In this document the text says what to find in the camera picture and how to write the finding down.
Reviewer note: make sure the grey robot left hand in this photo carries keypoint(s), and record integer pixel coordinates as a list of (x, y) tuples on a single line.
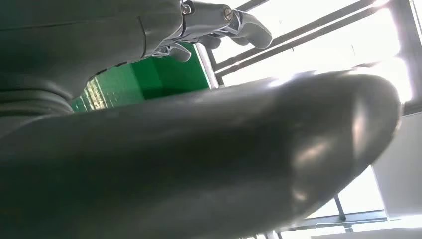
[(197, 158)]

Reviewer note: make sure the green plastic crate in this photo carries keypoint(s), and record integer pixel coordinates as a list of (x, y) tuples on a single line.
[(148, 82)]

